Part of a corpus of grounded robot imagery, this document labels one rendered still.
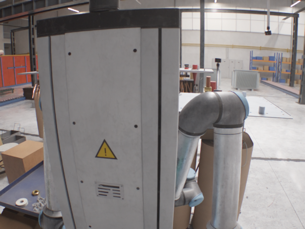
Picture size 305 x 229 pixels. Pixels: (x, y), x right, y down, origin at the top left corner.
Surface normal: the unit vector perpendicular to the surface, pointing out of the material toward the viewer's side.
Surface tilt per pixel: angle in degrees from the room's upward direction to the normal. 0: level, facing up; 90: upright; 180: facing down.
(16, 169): 90
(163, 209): 90
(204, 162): 90
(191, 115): 76
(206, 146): 90
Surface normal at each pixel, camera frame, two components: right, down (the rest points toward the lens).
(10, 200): 0.00, -0.97
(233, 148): 0.04, 0.09
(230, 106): 0.27, -0.01
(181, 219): 0.29, 0.24
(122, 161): -0.14, 0.25
